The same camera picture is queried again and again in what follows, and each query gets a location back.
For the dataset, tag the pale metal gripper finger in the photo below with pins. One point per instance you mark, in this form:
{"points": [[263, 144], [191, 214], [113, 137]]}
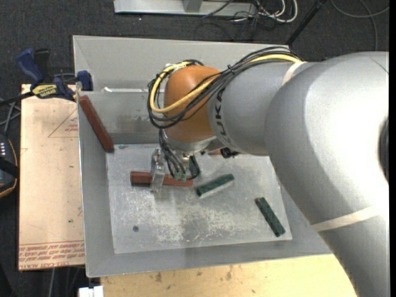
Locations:
{"points": [[157, 158], [157, 181]]}

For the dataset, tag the red-brown flat block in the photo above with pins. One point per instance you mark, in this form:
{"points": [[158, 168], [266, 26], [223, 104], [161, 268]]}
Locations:
{"points": [[140, 178], [97, 125]]}

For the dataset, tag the dark green flat block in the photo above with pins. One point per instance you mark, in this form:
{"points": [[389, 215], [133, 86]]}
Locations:
{"points": [[270, 216], [215, 185]]}

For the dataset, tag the grey metal bin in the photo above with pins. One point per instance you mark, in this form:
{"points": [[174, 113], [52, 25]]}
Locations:
{"points": [[139, 221]]}

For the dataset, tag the brown cardboard board, red print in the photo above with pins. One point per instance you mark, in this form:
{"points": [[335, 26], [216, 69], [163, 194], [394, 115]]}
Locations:
{"points": [[49, 178]]}

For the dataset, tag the black cylinder on white bracket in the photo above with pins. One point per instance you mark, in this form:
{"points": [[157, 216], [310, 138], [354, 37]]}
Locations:
{"points": [[228, 153]]}

